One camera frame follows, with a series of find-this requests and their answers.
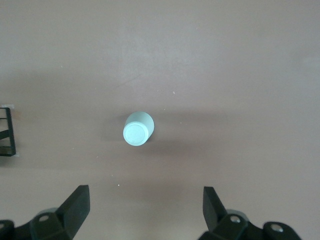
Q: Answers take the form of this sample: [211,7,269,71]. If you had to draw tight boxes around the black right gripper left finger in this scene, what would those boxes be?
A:
[29,184,90,240]

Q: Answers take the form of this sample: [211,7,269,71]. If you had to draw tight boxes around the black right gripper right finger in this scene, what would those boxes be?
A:
[199,186,263,240]

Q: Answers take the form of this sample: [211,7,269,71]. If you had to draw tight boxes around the pale green cup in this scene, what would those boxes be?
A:
[122,110,155,148]

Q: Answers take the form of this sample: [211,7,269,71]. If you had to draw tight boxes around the black wire cup rack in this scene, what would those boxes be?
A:
[0,106,17,158]

